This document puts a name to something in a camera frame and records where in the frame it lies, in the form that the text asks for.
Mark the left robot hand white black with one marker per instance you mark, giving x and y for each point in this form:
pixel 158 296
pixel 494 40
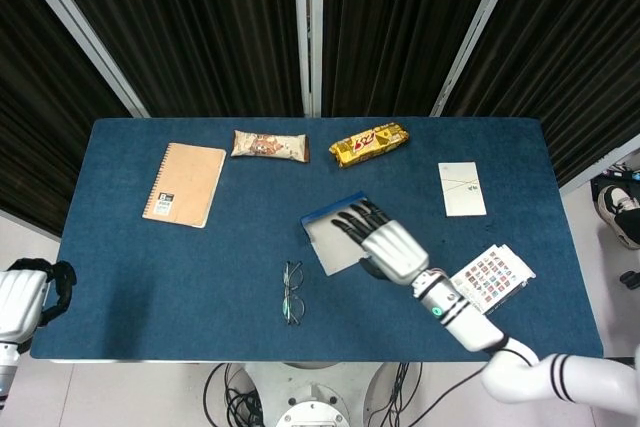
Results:
pixel 20 297

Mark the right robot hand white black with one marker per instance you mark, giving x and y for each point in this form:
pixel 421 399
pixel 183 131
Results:
pixel 395 249

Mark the blue glasses case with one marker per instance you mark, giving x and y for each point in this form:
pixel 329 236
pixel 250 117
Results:
pixel 330 247

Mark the grey round robot base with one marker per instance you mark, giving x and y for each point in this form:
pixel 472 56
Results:
pixel 310 397

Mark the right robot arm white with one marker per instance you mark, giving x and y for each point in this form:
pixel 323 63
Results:
pixel 470 322

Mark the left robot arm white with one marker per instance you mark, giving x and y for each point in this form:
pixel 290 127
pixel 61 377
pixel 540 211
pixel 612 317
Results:
pixel 7 372

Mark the white paper booklet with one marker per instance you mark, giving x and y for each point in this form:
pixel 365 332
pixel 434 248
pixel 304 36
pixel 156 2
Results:
pixel 462 192

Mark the yellow biscuit packet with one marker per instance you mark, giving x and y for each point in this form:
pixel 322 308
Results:
pixel 367 144

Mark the beige cartoon snack packet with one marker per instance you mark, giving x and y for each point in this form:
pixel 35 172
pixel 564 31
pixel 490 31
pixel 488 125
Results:
pixel 270 145

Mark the black pleated curtain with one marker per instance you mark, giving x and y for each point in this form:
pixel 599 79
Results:
pixel 35 122
pixel 565 57
pixel 395 32
pixel 200 32

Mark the blue fabric table cloth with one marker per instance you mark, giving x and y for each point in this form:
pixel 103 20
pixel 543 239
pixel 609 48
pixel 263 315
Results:
pixel 200 272

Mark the spiral bound kraft notebook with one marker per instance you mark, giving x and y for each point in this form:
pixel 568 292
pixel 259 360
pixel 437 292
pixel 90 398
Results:
pixel 185 187

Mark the black-framed eyeglasses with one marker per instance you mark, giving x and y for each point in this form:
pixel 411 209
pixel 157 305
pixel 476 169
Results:
pixel 289 292

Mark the white slanted frame post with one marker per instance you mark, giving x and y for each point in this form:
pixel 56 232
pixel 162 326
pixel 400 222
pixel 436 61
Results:
pixel 80 29
pixel 475 32

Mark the white upright frame post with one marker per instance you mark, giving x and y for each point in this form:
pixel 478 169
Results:
pixel 308 32

